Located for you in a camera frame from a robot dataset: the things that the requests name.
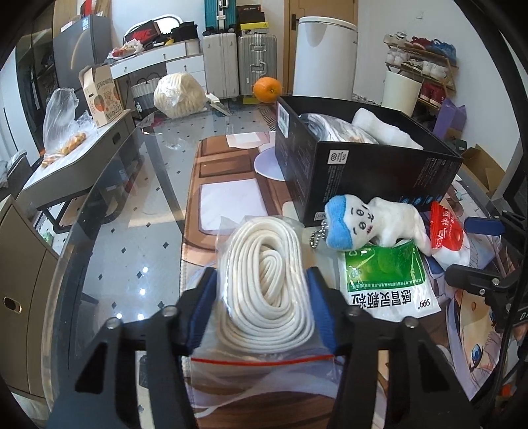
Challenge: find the green white medicine bag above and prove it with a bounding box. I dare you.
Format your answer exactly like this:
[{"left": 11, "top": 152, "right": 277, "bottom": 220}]
[{"left": 340, "top": 241, "right": 440, "bottom": 323}]

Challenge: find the orange print cardboard carton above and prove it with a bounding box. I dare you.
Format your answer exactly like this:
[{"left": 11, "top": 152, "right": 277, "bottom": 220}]
[{"left": 79, "top": 64, "right": 123, "bottom": 128}]

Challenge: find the red white packet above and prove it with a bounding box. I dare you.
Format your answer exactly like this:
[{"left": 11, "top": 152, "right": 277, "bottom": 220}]
[{"left": 430, "top": 201, "right": 471, "bottom": 270}]

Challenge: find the white yarn bundle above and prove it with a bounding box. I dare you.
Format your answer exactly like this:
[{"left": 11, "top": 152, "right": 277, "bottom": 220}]
[{"left": 153, "top": 72, "right": 208, "bottom": 119}]

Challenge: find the white rope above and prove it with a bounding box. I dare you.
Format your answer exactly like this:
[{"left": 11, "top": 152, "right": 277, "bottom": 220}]
[{"left": 182, "top": 214, "right": 338, "bottom": 397}]

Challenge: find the red black bag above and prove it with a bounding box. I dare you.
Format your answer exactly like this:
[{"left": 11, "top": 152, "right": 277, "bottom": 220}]
[{"left": 123, "top": 20, "right": 161, "bottom": 49}]

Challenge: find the grey side table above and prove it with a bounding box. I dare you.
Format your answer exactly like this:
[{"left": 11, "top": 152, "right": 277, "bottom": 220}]
[{"left": 15, "top": 110, "right": 135, "bottom": 234}]

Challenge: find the white silver suitcase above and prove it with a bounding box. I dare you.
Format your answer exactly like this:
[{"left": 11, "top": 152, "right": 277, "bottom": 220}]
[{"left": 202, "top": 33, "right": 240, "bottom": 99}]

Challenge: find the anime print desk mat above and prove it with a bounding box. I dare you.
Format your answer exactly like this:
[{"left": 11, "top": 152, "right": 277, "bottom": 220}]
[{"left": 135, "top": 131, "right": 513, "bottom": 429}]

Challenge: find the black cardboard box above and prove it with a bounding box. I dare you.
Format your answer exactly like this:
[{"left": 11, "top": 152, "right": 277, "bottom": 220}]
[{"left": 275, "top": 96, "right": 463, "bottom": 227}]

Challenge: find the white cylindrical trash bin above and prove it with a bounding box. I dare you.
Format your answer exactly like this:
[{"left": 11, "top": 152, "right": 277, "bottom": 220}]
[{"left": 292, "top": 16, "right": 358, "bottom": 100}]

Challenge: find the silver aluminium suitcase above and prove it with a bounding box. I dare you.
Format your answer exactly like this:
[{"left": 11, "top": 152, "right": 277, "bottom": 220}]
[{"left": 238, "top": 33, "right": 278, "bottom": 96}]

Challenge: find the cream cylindrical cup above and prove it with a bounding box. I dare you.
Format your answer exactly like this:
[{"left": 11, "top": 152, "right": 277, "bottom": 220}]
[{"left": 381, "top": 71, "right": 421, "bottom": 116}]

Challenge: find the clear plastic bag with snacks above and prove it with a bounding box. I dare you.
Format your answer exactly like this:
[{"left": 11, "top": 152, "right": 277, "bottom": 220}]
[{"left": 42, "top": 87, "right": 97, "bottom": 168}]

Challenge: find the dark grey refrigerator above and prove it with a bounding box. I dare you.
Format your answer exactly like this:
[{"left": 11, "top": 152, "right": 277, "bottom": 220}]
[{"left": 53, "top": 14, "right": 112, "bottom": 119}]

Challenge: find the brown cardboard box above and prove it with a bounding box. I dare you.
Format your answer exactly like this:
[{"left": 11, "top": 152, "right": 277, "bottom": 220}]
[{"left": 462, "top": 145, "right": 505, "bottom": 197}]

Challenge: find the purple paper bag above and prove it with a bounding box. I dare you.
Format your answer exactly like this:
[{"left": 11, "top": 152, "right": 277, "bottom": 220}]
[{"left": 433, "top": 98, "right": 467, "bottom": 140}]

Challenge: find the white plush toy blue hat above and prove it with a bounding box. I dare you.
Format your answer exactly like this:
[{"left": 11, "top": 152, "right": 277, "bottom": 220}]
[{"left": 310, "top": 195, "right": 431, "bottom": 256}]

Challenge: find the white desk with drawers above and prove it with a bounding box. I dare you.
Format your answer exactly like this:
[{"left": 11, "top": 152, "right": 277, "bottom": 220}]
[{"left": 110, "top": 38, "right": 207, "bottom": 96}]

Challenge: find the teal suitcase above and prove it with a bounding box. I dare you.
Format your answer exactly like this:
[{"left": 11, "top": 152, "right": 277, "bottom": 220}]
[{"left": 204, "top": 0, "right": 236, "bottom": 33}]

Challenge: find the shoe rack with shoes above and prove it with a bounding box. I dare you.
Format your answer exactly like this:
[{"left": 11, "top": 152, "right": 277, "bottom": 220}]
[{"left": 383, "top": 32, "right": 457, "bottom": 111}]

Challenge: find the orange fruit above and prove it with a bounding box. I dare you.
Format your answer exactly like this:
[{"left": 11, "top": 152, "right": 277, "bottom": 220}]
[{"left": 253, "top": 76, "right": 282, "bottom": 104}]

